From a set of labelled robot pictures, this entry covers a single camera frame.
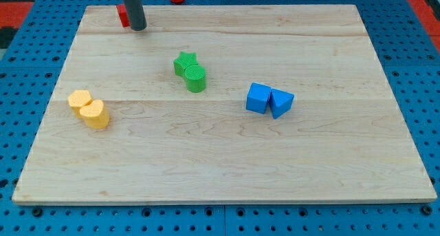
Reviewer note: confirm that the red block behind rod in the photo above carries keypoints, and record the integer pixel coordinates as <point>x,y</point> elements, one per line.
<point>122,13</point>

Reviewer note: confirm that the blue triangular prism block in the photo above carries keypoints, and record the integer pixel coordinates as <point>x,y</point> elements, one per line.
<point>280,102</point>

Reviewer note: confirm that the green star block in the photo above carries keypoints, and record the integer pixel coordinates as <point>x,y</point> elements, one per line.
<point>184,60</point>

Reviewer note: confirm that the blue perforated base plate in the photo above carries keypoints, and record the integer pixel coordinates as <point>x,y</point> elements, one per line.
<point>32,64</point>

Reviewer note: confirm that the yellow hexagon block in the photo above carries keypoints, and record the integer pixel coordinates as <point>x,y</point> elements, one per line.
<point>78,99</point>

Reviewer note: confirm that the blue cube block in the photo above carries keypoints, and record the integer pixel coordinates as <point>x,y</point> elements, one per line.
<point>257,98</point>

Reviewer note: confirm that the yellow heart block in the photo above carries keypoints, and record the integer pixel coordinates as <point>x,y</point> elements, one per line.
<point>95,115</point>

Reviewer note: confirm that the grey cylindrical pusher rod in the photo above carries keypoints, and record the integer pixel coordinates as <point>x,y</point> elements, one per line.
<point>136,15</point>

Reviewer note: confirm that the green cylinder block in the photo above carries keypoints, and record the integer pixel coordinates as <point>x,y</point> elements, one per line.
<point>195,78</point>

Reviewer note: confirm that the wooden board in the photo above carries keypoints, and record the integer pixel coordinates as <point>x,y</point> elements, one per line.
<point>344,140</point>

